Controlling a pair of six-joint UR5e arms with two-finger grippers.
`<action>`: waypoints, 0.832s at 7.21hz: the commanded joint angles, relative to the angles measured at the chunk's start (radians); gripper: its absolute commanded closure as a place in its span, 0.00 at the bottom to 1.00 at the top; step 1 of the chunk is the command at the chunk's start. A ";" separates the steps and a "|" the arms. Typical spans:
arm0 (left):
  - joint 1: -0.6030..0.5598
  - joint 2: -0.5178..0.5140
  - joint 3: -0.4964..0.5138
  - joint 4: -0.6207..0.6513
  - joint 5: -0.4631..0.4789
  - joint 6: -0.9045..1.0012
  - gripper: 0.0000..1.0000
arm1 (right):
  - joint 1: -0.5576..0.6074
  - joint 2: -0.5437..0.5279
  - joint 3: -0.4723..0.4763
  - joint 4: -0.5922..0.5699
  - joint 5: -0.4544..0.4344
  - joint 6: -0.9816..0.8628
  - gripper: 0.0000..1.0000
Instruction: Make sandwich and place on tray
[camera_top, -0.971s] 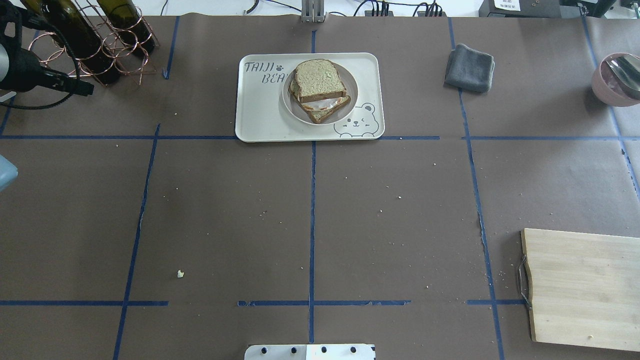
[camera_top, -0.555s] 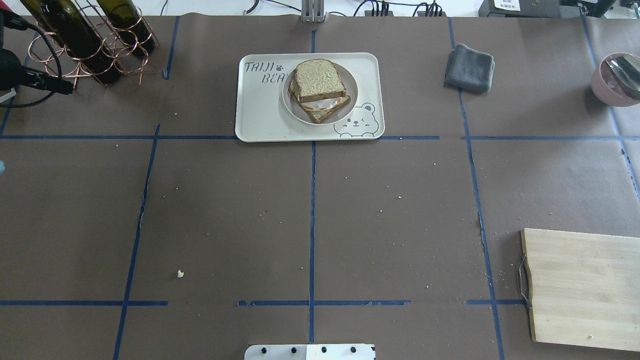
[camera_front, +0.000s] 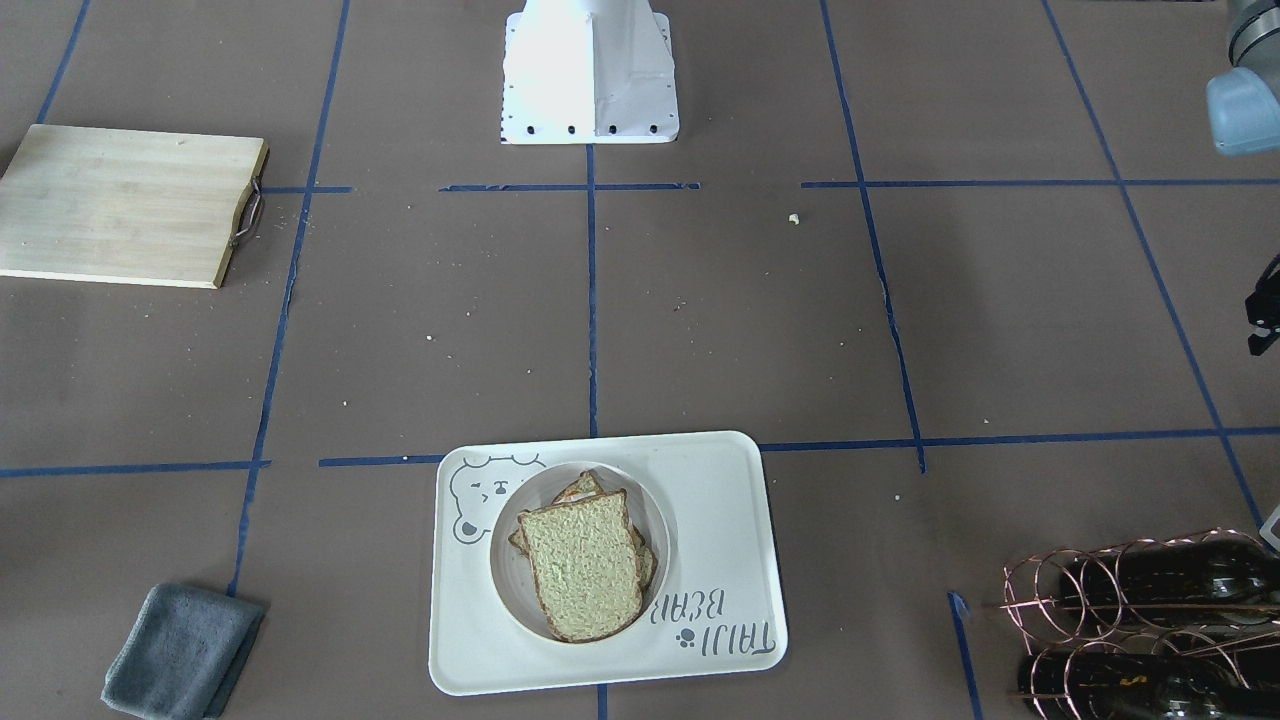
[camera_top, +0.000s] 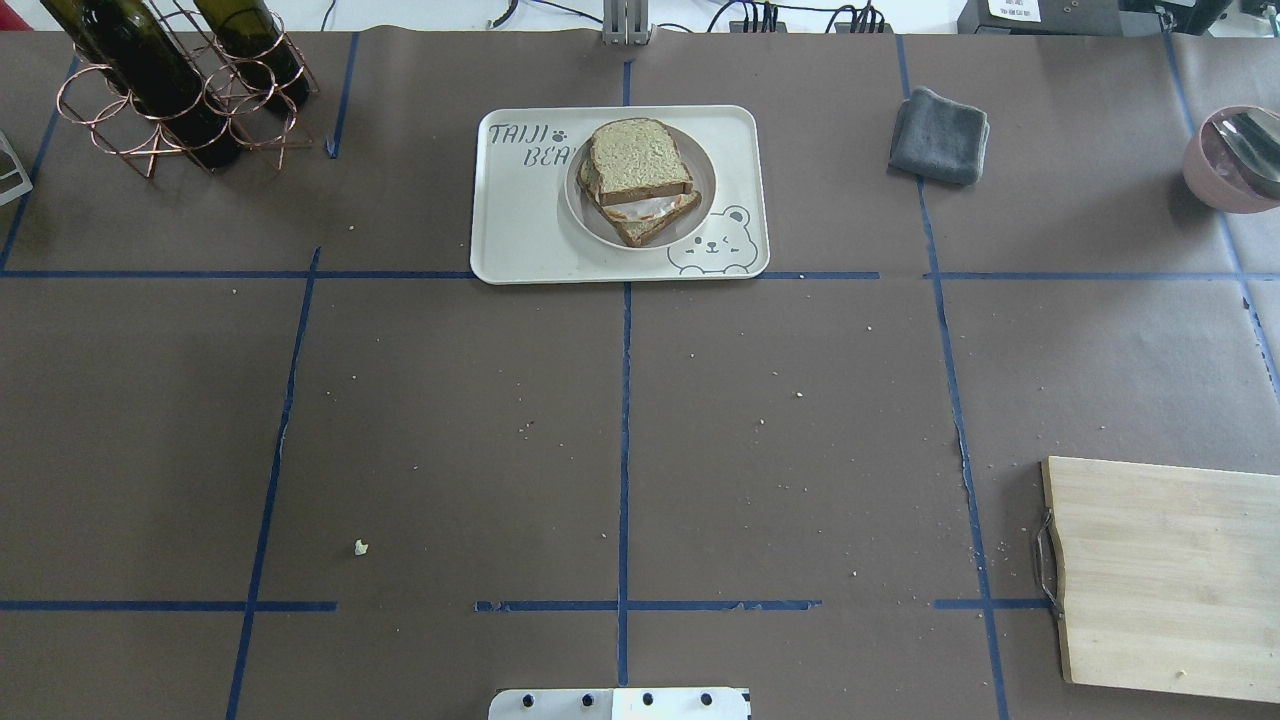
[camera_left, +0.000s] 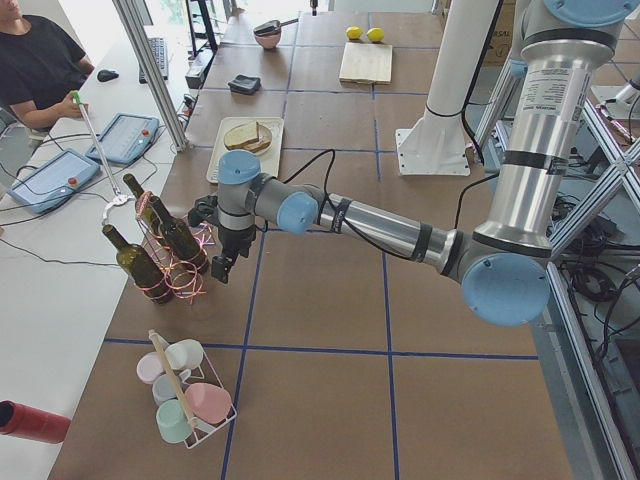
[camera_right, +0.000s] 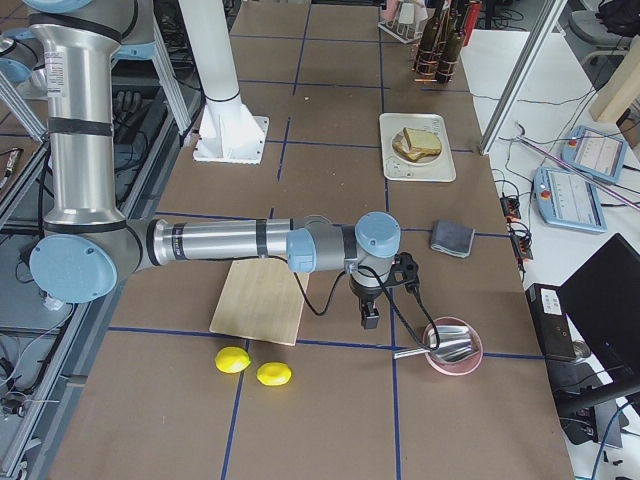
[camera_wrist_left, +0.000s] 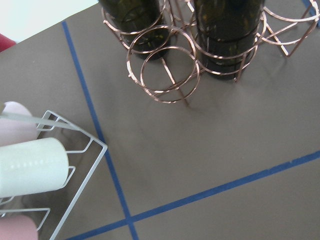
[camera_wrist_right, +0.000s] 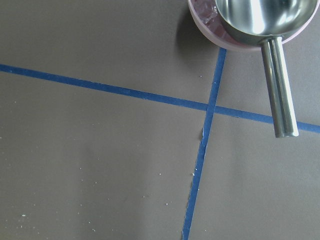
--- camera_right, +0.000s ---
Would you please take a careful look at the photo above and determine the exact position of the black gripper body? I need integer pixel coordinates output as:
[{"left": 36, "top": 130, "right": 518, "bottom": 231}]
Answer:
[{"left": 350, "top": 274, "right": 383, "bottom": 330}]

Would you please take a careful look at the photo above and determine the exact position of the white round plate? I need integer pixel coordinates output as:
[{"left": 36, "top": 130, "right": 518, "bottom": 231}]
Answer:
[{"left": 391, "top": 130, "right": 445, "bottom": 167}]

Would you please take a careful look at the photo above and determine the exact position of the bread slice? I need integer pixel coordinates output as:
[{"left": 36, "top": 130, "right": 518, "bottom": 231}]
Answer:
[
  {"left": 392, "top": 132, "right": 441, "bottom": 164},
  {"left": 403, "top": 127, "right": 442, "bottom": 155}
]

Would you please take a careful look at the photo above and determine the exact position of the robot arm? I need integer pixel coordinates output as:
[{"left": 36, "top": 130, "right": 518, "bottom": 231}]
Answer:
[{"left": 29, "top": 1, "right": 407, "bottom": 329}]

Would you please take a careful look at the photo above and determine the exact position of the white bear tray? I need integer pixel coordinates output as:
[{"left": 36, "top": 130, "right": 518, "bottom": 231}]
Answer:
[{"left": 379, "top": 113, "right": 456, "bottom": 183}]

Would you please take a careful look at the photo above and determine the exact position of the metal scoop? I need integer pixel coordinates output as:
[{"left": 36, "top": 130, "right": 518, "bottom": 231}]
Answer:
[{"left": 393, "top": 325, "right": 479, "bottom": 364}]

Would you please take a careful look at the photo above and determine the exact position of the grey folded cloth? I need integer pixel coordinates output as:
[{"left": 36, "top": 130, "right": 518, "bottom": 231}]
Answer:
[{"left": 430, "top": 220, "right": 475, "bottom": 258}]

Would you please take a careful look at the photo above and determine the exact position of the wooden cutting board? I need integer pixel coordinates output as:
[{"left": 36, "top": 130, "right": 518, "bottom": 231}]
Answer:
[{"left": 210, "top": 259, "right": 309, "bottom": 346}]

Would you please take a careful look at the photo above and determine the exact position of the pink bowl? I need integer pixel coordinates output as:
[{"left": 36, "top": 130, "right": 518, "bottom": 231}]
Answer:
[{"left": 422, "top": 317, "right": 483, "bottom": 376}]

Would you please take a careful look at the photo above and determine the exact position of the yellow lemon half right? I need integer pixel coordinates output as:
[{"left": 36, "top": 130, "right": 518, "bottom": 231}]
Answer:
[{"left": 256, "top": 362, "right": 292, "bottom": 386}]

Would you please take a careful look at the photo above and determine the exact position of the yellow lemon half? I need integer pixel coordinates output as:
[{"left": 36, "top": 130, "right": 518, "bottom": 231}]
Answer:
[
  {"left": 256, "top": 362, "right": 292, "bottom": 386},
  {"left": 214, "top": 346, "right": 251, "bottom": 374}
]

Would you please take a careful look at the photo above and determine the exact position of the yellow lemon half left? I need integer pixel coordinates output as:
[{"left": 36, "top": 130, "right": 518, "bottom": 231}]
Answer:
[{"left": 214, "top": 346, "right": 251, "bottom": 374}]

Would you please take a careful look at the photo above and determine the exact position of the teach pendant near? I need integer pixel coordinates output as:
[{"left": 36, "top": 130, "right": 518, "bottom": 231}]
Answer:
[{"left": 533, "top": 167, "right": 607, "bottom": 234}]

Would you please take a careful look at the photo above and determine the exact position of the teach pendant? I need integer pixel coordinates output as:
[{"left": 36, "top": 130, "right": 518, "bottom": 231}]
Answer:
[
  {"left": 533, "top": 167, "right": 607, "bottom": 234},
  {"left": 561, "top": 125, "right": 628, "bottom": 184}
]

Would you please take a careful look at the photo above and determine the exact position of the dark wine bottle upper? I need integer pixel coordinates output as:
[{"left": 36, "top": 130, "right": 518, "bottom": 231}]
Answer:
[{"left": 414, "top": 0, "right": 449, "bottom": 77}]

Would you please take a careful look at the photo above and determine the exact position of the dark wine bottle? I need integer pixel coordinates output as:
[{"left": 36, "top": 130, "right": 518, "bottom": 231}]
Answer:
[
  {"left": 414, "top": 0, "right": 449, "bottom": 77},
  {"left": 436, "top": 1, "right": 467, "bottom": 84}
]

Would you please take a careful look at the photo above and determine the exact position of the dark wine bottle lower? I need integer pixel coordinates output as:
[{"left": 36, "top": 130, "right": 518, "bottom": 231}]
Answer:
[{"left": 436, "top": 1, "right": 467, "bottom": 84}]

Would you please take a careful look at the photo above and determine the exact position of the teach pendant far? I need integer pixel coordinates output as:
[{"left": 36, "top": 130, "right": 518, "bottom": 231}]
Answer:
[{"left": 561, "top": 125, "right": 628, "bottom": 184}]

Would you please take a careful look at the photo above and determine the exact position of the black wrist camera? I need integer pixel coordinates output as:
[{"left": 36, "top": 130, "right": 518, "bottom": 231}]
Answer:
[{"left": 388, "top": 252, "right": 420, "bottom": 296}]

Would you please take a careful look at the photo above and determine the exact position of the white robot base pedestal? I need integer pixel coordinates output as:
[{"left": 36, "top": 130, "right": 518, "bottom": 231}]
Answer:
[{"left": 179, "top": 0, "right": 269, "bottom": 164}]

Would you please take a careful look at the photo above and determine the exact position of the copper wire bottle rack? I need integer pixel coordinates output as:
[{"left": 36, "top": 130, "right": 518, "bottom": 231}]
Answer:
[{"left": 413, "top": 42, "right": 458, "bottom": 84}]

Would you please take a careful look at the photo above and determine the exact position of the aluminium frame post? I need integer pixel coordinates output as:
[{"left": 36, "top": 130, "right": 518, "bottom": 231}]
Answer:
[{"left": 479, "top": 0, "right": 568, "bottom": 155}]

